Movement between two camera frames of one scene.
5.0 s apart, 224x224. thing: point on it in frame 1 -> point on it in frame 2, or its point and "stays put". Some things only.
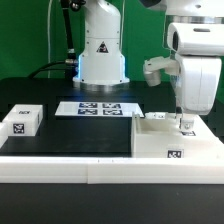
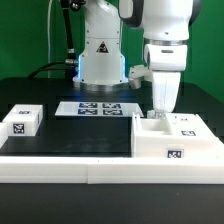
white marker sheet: x=99 y=108 stays put
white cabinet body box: x=159 y=135 stays put
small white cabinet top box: x=24 y=120 stays put
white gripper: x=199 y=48 -> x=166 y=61
